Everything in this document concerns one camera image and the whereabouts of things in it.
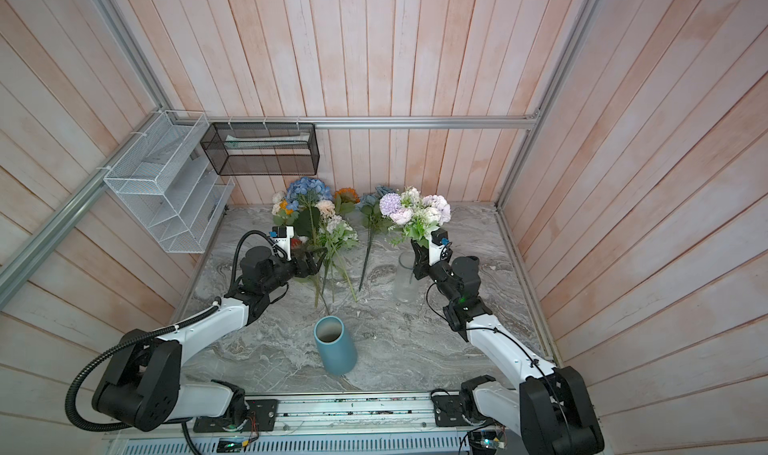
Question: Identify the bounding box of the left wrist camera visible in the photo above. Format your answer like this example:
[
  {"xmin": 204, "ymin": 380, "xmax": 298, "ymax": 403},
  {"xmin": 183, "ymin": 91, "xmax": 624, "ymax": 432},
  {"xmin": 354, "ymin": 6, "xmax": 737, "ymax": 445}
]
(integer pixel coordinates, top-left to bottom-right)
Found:
[{"xmin": 269, "ymin": 226, "xmax": 294, "ymax": 261}]

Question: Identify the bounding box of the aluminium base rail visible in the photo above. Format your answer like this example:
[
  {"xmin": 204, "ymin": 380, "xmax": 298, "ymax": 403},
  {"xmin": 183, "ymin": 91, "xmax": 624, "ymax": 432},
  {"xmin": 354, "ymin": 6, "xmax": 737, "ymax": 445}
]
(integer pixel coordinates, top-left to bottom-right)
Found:
[{"xmin": 104, "ymin": 389, "xmax": 511, "ymax": 454}]

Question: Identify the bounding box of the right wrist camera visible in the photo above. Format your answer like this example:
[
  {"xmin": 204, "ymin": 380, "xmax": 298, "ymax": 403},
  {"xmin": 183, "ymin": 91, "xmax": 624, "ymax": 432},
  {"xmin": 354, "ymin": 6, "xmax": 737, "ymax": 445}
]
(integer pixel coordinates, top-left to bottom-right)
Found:
[{"xmin": 428, "ymin": 227, "xmax": 452, "ymax": 266}]

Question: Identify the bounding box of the white wire mesh shelf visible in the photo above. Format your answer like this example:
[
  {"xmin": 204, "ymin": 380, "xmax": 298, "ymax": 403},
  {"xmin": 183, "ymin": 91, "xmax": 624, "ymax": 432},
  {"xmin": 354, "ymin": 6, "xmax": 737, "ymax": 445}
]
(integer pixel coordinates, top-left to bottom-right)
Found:
[{"xmin": 104, "ymin": 110, "xmax": 235, "ymax": 254}]

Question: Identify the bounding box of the pink white hydrangea bouquet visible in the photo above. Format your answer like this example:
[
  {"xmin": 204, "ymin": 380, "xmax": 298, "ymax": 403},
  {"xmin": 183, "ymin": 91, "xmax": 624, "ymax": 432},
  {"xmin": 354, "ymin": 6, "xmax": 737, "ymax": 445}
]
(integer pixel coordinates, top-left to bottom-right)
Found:
[{"xmin": 379, "ymin": 187, "xmax": 452, "ymax": 247}]

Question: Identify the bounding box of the teal ceramic vase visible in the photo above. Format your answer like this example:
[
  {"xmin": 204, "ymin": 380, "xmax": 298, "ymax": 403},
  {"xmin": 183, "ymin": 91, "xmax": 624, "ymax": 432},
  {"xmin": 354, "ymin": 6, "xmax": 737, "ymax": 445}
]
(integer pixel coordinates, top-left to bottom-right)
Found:
[{"xmin": 313, "ymin": 316, "xmax": 358, "ymax": 376}]

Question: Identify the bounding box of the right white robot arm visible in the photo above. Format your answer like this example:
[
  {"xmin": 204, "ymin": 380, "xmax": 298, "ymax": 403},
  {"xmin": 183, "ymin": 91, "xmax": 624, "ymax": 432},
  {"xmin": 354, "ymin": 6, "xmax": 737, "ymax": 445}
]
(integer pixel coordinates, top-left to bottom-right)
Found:
[{"xmin": 412, "ymin": 239, "xmax": 605, "ymax": 454}]

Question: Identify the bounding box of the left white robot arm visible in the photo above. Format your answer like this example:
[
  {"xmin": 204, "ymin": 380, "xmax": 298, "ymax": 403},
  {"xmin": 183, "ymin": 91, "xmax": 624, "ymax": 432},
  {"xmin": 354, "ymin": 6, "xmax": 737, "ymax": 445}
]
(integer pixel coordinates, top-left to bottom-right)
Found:
[{"xmin": 91, "ymin": 246, "xmax": 327, "ymax": 432}]

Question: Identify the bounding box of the black mesh basket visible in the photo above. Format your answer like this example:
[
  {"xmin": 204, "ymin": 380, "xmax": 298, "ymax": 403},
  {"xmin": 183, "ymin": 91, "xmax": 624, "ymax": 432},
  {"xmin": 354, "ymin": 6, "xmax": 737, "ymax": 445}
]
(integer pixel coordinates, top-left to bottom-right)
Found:
[{"xmin": 201, "ymin": 121, "xmax": 320, "ymax": 176}]

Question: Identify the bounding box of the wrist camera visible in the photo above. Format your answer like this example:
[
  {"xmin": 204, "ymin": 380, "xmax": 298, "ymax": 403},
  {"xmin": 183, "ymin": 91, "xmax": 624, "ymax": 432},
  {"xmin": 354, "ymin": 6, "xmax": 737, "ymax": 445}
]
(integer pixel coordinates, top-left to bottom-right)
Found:
[
  {"xmin": 269, "ymin": 226, "xmax": 294, "ymax": 261},
  {"xmin": 428, "ymin": 227, "xmax": 452, "ymax": 266}
]

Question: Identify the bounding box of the orange flower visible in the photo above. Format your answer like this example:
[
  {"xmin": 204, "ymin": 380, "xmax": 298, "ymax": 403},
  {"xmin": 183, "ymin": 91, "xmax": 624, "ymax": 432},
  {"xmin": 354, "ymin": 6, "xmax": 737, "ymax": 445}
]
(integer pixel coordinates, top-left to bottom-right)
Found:
[{"xmin": 333, "ymin": 187, "xmax": 360, "ymax": 215}]

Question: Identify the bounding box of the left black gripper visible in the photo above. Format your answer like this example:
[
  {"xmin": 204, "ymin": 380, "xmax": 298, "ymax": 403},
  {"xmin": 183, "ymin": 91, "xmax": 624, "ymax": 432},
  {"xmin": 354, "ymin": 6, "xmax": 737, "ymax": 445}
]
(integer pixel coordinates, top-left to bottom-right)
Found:
[{"xmin": 262, "ymin": 246, "xmax": 328, "ymax": 293}]

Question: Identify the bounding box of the blue hydrangea mixed bouquet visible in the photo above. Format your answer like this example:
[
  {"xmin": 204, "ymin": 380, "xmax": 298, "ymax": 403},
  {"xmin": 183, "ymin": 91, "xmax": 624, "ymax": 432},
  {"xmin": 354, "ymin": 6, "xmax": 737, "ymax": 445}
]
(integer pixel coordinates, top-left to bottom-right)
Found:
[{"xmin": 272, "ymin": 177, "xmax": 336, "ymax": 314}]

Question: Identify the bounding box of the teal blue rose bouquet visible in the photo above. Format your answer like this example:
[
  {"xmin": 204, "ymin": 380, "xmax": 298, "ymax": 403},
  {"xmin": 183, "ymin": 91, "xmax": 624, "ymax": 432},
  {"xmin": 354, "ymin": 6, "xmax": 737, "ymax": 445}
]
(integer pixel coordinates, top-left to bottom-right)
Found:
[{"xmin": 357, "ymin": 185, "xmax": 395, "ymax": 291}]

